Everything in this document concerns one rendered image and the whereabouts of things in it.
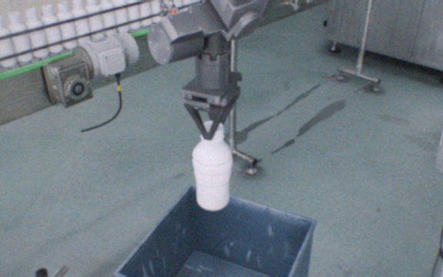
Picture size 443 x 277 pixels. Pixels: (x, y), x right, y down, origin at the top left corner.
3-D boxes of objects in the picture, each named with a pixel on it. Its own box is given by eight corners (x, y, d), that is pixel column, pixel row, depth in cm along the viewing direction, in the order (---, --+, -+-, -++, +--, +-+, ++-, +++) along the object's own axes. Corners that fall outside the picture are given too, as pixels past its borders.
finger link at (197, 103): (183, 141, 78) (181, 90, 74) (201, 123, 84) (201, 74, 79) (221, 151, 76) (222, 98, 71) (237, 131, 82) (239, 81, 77)
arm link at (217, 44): (241, 11, 69) (216, 2, 73) (203, 18, 66) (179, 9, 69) (238, 55, 73) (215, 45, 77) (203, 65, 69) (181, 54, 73)
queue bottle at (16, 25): (11, 61, 166) (0, 15, 158) (24, 55, 171) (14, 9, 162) (24, 64, 164) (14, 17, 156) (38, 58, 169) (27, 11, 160)
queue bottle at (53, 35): (58, 54, 172) (50, 8, 163) (44, 52, 173) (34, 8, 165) (67, 48, 177) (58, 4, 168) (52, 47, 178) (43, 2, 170)
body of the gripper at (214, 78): (180, 100, 73) (178, 55, 70) (208, 76, 82) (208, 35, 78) (218, 108, 71) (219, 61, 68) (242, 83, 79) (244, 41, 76)
